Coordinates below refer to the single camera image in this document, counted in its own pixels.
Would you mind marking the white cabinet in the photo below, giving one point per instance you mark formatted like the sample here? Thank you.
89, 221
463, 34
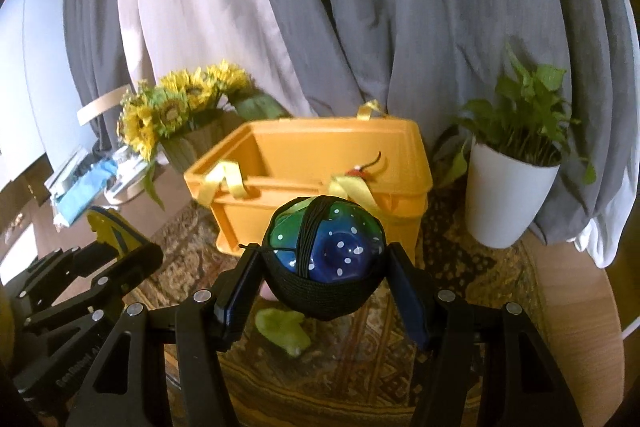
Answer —
30, 72

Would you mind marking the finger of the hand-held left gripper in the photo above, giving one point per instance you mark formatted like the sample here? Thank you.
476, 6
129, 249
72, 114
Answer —
80, 314
130, 264

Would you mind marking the patterned fringed table cloth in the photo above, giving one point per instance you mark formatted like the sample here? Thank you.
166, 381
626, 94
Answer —
350, 377

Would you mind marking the potted plant in white pot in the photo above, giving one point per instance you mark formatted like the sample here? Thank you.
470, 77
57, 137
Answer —
510, 197

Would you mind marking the yellow striped pouch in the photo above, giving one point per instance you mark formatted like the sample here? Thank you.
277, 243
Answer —
107, 227

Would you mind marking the white frame boards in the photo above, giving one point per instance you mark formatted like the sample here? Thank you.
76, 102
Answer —
67, 169

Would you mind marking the sunflower bouquet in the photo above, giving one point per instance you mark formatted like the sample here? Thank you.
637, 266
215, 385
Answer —
170, 112

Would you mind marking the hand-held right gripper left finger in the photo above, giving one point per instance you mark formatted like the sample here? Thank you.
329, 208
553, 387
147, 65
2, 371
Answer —
235, 302

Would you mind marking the beige curtain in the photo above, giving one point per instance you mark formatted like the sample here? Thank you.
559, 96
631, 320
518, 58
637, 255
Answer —
190, 7

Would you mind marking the orange plastic crate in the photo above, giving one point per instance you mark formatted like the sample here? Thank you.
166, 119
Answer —
320, 142

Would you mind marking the green frog toy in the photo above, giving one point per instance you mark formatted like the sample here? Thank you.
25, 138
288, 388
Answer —
285, 329

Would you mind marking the blue cloth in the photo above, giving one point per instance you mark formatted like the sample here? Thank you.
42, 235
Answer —
85, 187

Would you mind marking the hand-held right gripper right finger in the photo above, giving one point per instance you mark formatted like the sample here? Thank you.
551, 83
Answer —
410, 302

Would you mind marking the grey-green ribbed vase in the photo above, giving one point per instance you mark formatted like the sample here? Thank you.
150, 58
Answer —
192, 147

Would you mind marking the grey curtain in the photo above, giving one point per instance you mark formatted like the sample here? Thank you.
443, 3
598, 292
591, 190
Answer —
90, 42
410, 17

